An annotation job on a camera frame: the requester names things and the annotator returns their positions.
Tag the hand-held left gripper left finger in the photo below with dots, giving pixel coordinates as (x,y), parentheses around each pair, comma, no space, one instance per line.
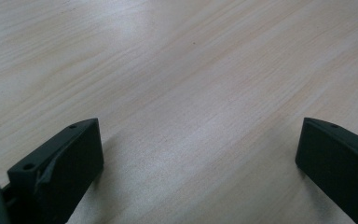
(62,174)

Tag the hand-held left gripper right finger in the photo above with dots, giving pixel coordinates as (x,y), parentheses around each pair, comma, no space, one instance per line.
(338,165)

